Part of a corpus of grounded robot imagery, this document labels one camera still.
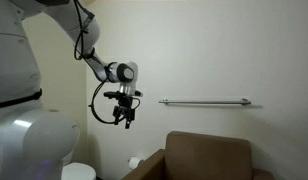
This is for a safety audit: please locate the steel wall grab bar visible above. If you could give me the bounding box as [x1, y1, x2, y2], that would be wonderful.
[157, 97, 253, 107]

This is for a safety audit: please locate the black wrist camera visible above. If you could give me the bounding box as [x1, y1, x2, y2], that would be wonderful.
[103, 90, 144, 100]

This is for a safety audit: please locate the white toilet paper roll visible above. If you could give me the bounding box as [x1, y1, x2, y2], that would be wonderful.
[127, 156, 144, 171]

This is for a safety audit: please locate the white round bin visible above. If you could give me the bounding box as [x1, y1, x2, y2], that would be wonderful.
[61, 161, 97, 180]

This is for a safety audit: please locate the wide black arm strap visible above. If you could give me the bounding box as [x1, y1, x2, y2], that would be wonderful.
[0, 87, 44, 111]

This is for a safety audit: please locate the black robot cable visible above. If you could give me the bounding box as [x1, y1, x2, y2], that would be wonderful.
[73, 0, 142, 125]

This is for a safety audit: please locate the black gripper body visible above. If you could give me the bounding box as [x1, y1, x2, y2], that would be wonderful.
[112, 94, 137, 118]

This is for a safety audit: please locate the narrow black forearm strap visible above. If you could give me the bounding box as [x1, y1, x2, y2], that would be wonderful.
[81, 47, 96, 62]

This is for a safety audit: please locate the brown armchair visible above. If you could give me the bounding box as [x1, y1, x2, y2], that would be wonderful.
[121, 130, 277, 180]

